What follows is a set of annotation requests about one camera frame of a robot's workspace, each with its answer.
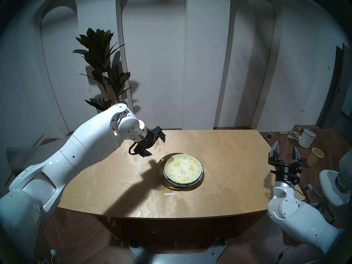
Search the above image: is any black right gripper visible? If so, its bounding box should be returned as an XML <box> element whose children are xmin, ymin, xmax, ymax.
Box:
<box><xmin>268</xmin><ymin>140</ymin><xmax>303</xmax><ymax>183</ymax></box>

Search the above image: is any dark door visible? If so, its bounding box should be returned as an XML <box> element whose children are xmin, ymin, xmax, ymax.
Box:
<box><xmin>316</xmin><ymin>43</ymin><xmax>352</xmax><ymax>129</ymax></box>

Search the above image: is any rolled grey mat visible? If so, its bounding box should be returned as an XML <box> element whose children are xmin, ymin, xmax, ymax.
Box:
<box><xmin>5</xmin><ymin>136</ymin><xmax>70</xmax><ymax>174</ymax></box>

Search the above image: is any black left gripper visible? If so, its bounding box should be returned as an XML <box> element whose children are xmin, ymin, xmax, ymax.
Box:
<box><xmin>136</xmin><ymin>126</ymin><xmax>166</xmax><ymax>157</ymax></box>

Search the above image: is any black floor cable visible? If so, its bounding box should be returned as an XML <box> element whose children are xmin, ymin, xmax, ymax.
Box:
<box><xmin>278</xmin><ymin>243</ymin><xmax>300</xmax><ymax>262</ymax></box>

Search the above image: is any white plug with cable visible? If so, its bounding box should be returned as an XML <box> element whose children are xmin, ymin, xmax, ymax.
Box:
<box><xmin>38</xmin><ymin>249</ymin><xmax>57</xmax><ymax>264</ymax></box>

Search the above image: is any tan paper cup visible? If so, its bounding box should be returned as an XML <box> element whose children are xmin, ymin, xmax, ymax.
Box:
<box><xmin>307</xmin><ymin>147</ymin><xmax>324</xmax><ymax>167</ymax></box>

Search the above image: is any tall green leafy plant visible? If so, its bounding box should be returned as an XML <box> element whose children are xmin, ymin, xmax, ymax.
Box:
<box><xmin>72</xmin><ymin>28</ymin><xmax>133</xmax><ymax>111</ymax></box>

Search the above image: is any yellow floral ceramic plate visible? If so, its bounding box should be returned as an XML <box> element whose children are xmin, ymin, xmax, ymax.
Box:
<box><xmin>164</xmin><ymin>154</ymin><xmax>203</xmax><ymax>184</ymax></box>

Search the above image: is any gold metal plate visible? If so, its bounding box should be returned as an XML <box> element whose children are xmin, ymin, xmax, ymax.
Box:
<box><xmin>156</xmin><ymin>153</ymin><xmax>205</xmax><ymax>191</ymax></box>

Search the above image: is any white bucket with dark rim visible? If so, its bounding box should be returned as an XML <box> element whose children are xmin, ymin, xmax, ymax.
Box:
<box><xmin>299</xmin><ymin>128</ymin><xmax>317</xmax><ymax>149</ymax></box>

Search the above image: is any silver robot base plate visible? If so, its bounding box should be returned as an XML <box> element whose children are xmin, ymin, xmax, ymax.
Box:
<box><xmin>129</xmin><ymin>237</ymin><xmax>228</xmax><ymax>264</ymax></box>

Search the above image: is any white plate with blue stripes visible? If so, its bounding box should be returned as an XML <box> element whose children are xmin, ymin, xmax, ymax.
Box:
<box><xmin>162</xmin><ymin>154</ymin><xmax>205</xmax><ymax>188</ymax></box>

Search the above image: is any pile of small floor clutter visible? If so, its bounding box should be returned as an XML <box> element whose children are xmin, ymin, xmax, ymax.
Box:
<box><xmin>280</xmin><ymin>127</ymin><xmax>304</xmax><ymax>141</ymax></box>

